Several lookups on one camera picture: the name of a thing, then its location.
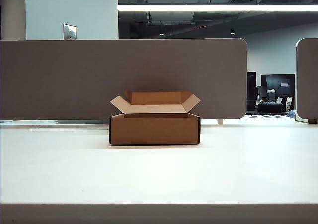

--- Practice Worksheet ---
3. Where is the brown cardboard box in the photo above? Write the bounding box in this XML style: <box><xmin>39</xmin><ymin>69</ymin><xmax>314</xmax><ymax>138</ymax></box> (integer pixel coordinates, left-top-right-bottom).
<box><xmin>108</xmin><ymin>90</ymin><xmax>201</xmax><ymax>146</ymax></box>

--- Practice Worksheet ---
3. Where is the wide grey-brown desk divider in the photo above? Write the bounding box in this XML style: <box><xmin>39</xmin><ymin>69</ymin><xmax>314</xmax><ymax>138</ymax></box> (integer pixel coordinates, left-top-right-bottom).
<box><xmin>0</xmin><ymin>37</ymin><xmax>248</xmax><ymax>121</ymax></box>

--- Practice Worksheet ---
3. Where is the black upright panel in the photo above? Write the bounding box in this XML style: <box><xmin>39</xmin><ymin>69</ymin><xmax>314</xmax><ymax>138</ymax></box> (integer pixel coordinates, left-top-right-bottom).
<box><xmin>246</xmin><ymin>71</ymin><xmax>257</xmax><ymax>111</ymax></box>

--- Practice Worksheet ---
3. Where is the black round ottoman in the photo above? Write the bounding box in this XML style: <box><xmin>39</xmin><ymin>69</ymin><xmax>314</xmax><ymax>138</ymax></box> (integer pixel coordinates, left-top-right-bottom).
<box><xmin>257</xmin><ymin>102</ymin><xmax>284</xmax><ymax>112</ymax></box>

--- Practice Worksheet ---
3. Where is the long ceiling light strip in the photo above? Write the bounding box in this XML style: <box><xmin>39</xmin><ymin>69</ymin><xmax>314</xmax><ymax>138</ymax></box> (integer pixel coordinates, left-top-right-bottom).
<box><xmin>117</xmin><ymin>4</ymin><xmax>318</xmax><ymax>12</ymax></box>

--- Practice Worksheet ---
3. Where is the narrow grey-brown desk divider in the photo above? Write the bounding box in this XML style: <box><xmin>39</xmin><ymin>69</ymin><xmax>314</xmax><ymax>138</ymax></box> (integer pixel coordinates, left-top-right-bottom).
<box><xmin>295</xmin><ymin>37</ymin><xmax>318</xmax><ymax>123</ymax></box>

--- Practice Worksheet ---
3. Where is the metal wall plate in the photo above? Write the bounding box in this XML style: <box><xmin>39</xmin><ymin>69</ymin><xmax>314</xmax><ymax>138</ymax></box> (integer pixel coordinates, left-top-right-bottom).
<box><xmin>63</xmin><ymin>23</ymin><xmax>77</xmax><ymax>40</ymax></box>

